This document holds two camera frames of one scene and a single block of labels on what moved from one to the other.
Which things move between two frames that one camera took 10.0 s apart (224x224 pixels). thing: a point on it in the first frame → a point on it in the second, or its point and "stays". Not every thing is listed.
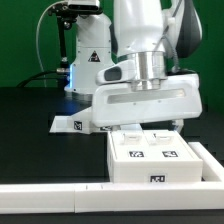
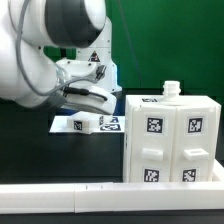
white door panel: [168, 145] → [194, 144]
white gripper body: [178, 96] → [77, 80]
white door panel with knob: [130, 145] → [153, 144]
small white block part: [81, 122] stays
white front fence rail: [71, 198] stays
